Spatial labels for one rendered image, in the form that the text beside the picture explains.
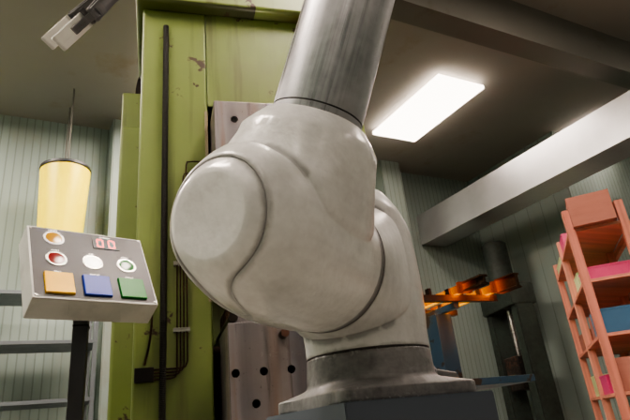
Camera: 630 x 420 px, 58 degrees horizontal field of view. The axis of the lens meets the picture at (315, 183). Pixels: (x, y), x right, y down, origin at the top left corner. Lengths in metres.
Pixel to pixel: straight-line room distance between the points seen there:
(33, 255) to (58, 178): 3.63
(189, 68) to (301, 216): 1.99
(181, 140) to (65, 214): 3.06
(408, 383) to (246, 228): 0.29
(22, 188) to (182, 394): 4.30
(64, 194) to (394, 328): 4.73
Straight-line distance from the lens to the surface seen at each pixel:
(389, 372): 0.66
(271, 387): 1.81
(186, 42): 2.52
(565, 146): 6.12
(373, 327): 0.66
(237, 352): 1.80
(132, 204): 2.61
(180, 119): 2.30
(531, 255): 7.71
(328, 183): 0.51
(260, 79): 2.45
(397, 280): 0.66
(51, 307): 1.64
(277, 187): 0.47
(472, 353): 7.62
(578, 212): 4.89
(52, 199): 5.28
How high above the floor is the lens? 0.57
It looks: 24 degrees up
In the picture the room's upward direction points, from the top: 6 degrees counter-clockwise
